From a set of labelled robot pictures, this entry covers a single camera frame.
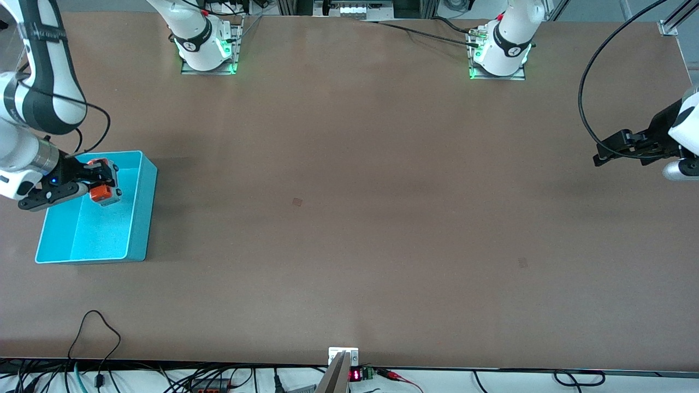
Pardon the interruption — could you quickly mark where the orange toy bus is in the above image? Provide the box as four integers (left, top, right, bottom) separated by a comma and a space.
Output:
87, 158, 122, 207

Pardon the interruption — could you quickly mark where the blue plastic box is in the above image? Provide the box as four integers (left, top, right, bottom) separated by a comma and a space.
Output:
34, 151, 159, 264

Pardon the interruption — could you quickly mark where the orange connector block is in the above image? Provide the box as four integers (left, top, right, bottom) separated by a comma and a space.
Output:
191, 377, 233, 392

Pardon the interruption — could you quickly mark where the white mounting plate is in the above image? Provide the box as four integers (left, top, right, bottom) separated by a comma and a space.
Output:
328, 347, 359, 366

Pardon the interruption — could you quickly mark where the grey metal bar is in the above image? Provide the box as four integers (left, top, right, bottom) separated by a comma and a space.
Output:
316, 351, 351, 393

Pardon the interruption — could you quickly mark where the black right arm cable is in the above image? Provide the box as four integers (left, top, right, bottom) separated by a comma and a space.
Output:
16, 76, 111, 155

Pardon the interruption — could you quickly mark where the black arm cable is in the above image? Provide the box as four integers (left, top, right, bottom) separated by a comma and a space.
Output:
16, 76, 111, 155
578, 0, 670, 162

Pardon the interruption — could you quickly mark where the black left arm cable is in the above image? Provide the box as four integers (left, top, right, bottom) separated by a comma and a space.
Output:
578, 0, 670, 162

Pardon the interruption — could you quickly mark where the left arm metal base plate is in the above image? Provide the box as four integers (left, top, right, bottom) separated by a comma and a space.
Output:
468, 25, 528, 81

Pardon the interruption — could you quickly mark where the thin black looped cable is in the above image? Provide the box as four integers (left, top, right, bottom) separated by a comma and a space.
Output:
67, 310, 122, 389

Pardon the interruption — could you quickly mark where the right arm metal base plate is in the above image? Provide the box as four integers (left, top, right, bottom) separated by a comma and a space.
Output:
180, 15, 244, 76

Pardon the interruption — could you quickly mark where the black cable across table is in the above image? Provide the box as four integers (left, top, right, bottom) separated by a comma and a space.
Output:
358, 15, 484, 50

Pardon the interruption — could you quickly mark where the black coiled cable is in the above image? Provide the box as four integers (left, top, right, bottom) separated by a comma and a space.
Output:
553, 370, 606, 388

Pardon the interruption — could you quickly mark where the aluminium frame rack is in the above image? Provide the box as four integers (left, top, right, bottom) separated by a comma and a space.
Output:
276, 0, 440, 18

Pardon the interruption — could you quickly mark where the red wire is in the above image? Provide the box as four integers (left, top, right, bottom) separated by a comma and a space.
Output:
377, 369, 424, 393

